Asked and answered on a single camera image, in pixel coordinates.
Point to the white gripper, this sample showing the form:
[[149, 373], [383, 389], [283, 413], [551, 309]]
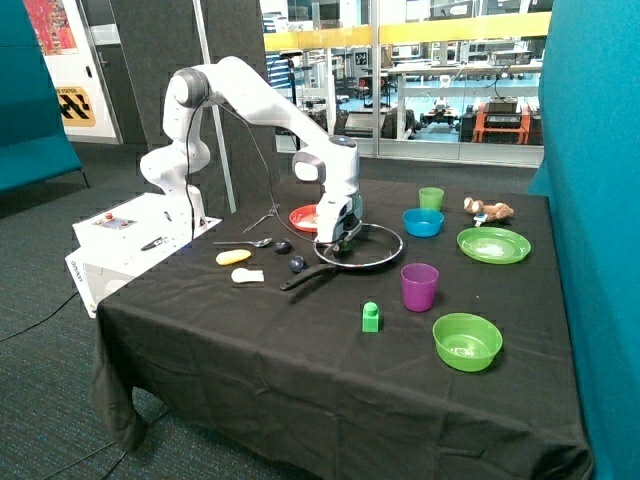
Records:
[[338, 216]]

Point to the green toy capsicum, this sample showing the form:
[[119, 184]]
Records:
[[346, 248]]

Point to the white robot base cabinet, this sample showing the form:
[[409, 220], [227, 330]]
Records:
[[126, 240]]

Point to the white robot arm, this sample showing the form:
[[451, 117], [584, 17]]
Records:
[[330, 160]]

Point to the red plastic plate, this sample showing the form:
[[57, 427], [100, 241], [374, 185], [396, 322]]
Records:
[[304, 218]]

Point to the green plastic plate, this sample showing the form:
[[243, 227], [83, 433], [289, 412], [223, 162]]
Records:
[[493, 245]]

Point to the black frying pan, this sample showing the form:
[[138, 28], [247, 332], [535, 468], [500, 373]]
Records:
[[374, 246]]

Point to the dark blue toy plum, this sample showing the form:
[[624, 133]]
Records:
[[297, 264]]

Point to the dark purple toy plum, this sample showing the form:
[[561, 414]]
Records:
[[283, 246]]

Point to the silver fork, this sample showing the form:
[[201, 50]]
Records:
[[271, 213]]

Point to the blue plastic bowl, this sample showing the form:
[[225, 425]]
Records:
[[422, 223]]

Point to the green toy block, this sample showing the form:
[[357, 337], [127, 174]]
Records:
[[370, 317]]

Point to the silver spoon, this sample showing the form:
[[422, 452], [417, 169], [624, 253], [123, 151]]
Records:
[[257, 244]]

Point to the purple plastic cup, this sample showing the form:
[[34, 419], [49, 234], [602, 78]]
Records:
[[419, 284]]

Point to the green plastic cup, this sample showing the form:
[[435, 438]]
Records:
[[431, 198]]

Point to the yellow toy vegetable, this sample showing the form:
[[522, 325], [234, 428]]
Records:
[[233, 256]]

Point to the white toy vegetable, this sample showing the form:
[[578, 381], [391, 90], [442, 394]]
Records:
[[244, 275]]

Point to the black tablecloth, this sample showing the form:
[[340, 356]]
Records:
[[292, 376]]

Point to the brown plush toy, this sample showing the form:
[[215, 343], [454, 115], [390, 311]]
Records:
[[485, 213]]

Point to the green plastic bowl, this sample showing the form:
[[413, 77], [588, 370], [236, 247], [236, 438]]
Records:
[[466, 342]]

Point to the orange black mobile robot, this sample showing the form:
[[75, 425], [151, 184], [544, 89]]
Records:
[[502, 120]]

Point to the teal partition panel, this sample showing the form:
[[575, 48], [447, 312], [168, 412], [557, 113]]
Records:
[[589, 98]]

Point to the yellow black warning sign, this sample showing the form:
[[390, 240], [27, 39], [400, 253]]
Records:
[[75, 106]]

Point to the teal sofa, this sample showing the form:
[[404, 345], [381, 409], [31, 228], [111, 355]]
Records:
[[34, 145]]

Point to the red wall poster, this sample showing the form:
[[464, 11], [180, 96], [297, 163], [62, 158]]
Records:
[[50, 22]]

